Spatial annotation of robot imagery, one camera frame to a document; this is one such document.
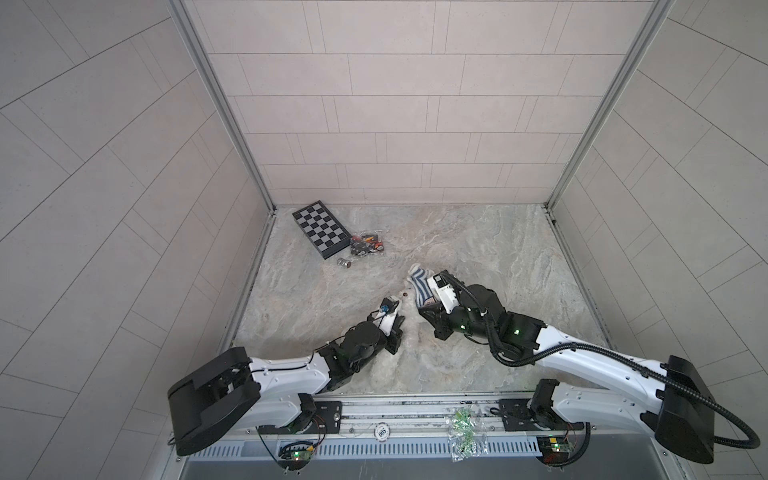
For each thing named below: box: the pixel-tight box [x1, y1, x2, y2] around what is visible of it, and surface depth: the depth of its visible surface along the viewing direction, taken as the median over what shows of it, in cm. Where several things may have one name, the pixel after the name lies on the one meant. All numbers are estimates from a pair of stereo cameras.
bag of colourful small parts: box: [350, 234, 385, 257], surface depth 104 cm
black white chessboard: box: [292, 200, 352, 260], surface depth 107 cm
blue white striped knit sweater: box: [407, 263, 435, 309], surface depth 77 cm
